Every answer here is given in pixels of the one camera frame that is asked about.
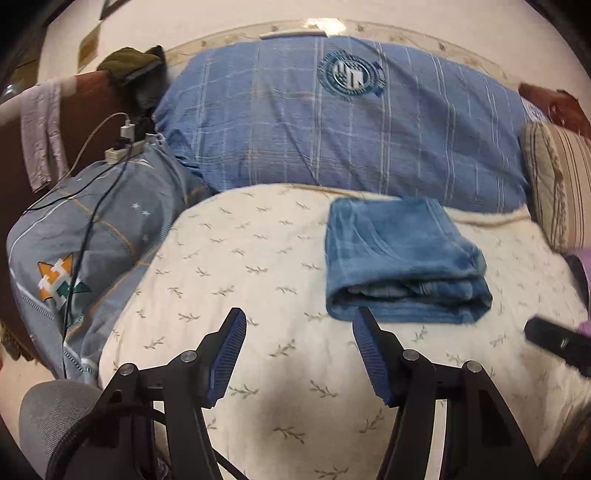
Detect olive green cloth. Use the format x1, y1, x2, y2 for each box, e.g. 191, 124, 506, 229
97, 45, 167, 89

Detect cream leaf-print bed sheet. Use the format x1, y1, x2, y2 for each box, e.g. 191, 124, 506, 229
99, 182, 591, 480

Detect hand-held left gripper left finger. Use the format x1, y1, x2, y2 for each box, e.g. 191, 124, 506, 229
46, 307, 247, 480

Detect flat white object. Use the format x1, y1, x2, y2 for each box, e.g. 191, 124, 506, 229
259, 28, 330, 40

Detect pink patterned blanket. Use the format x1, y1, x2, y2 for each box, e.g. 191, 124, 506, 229
564, 247, 591, 334

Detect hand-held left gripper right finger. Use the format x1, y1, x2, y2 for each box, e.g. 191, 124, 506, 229
352, 305, 539, 480

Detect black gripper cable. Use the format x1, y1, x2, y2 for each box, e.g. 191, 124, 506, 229
46, 401, 247, 480

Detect grey fabric chair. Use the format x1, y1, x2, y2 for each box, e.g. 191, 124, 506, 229
18, 379, 108, 480

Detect dark framed wall picture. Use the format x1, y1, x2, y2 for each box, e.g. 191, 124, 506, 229
98, 0, 131, 20

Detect thin black cable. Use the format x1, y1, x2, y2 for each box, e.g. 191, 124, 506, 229
21, 147, 134, 333

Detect blue plaid pillow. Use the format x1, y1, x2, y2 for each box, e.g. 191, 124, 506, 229
152, 36, 550, 214

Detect light blue denim pants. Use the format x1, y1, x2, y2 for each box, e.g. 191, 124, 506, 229
324, 197, 493, 325

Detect brown wooden headboard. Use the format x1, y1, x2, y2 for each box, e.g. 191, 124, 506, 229
0, 69, 171, 365

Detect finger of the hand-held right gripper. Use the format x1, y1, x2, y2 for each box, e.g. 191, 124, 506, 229
524, 315, 591, 378

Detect white charging cable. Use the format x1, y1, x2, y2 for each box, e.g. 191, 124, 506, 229
44, 112, 132, 195

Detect grey towel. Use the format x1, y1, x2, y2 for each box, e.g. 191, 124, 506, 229
20, 78, 71, 193

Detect dark cloth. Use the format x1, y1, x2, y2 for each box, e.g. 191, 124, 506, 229
133, 69, 170, 136

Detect beige striped pillow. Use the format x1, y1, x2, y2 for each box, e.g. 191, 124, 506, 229
521, 121, 591, 254

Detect gold framed wall picture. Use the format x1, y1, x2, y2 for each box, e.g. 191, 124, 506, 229
78, 22, 105, 71

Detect brown cushion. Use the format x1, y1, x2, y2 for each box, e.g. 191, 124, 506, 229
518, 82, 585, 128

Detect white power strip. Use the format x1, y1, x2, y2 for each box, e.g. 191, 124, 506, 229
105, 134, 158, 164

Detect grey patterned pillow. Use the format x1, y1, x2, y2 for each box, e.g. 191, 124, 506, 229
7, 143, 208, 388

